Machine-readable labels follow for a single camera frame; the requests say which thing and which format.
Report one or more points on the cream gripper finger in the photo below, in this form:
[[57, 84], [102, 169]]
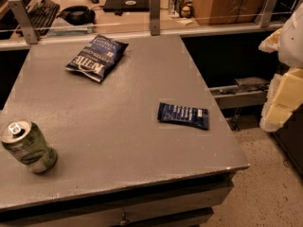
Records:
[[270, 44], [285, 95]]

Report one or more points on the blue rxbar blueberry wrapper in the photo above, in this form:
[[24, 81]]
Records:
[[184, 115]]

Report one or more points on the green soda can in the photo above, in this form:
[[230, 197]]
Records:
[[25, 142]]

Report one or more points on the wooden cabinet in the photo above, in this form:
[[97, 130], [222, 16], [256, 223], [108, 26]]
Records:
[[222, 12]]

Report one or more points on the small round brown object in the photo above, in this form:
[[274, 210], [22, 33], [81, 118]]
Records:
[[186, 12]]

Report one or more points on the cans on back desk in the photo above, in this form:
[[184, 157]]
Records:
[[175, 7]]

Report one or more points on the black laptop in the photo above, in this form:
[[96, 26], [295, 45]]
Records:
[[126, 5]]

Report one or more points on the blue kettle chips bag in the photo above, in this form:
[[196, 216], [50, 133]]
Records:
[[98, 58]]

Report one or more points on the black headphones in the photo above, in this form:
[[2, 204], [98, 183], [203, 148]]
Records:
[[78, 15]]

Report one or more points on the black keyboard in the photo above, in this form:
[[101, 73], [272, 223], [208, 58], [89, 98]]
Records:
[[42, 15]]

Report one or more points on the metal bracket right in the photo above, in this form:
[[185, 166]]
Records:
[[265, 16]]

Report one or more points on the metal bracket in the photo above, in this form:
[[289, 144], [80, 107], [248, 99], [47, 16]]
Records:
[[154, 17], [19, 10], [265, 16]]

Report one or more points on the grey metal rail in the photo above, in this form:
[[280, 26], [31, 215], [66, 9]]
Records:
[[243, 93]]

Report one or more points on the metal bracket middle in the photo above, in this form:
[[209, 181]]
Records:
[[154, 17]]

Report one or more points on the table drawer with handle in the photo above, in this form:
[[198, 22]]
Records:
[[174, 206]]

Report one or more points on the metal bracket left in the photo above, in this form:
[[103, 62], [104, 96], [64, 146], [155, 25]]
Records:
[[19, 10]]

